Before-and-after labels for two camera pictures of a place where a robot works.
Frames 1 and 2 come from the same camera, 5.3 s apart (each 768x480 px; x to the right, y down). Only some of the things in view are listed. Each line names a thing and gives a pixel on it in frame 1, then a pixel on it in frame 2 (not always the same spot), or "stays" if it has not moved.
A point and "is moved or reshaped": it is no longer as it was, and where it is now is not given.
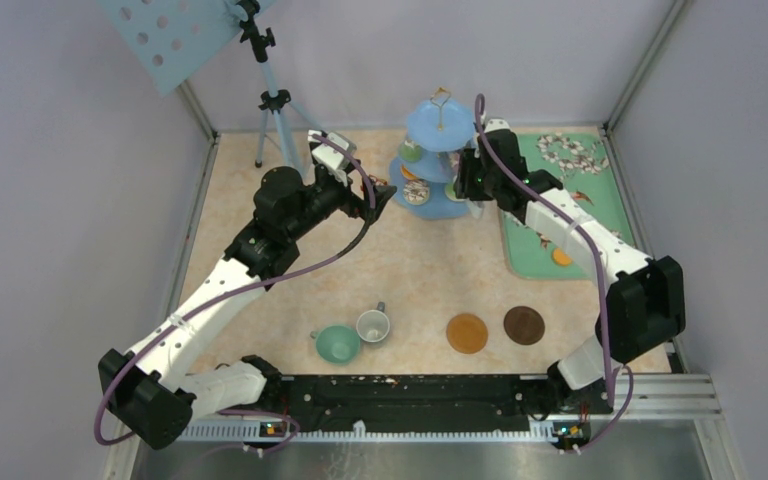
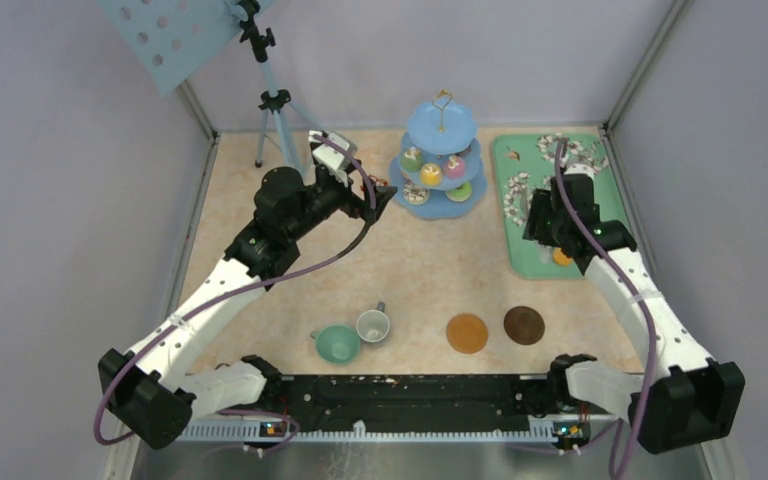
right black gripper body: x=474 y=182 to x=542 y=223
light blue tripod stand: x=274 y=100 stays
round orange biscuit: x=560 y=257 stays
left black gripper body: x=325 y=196 stays
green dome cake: x=410 y=151 is moved or reshaped
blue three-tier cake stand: x=425 y=188 stays
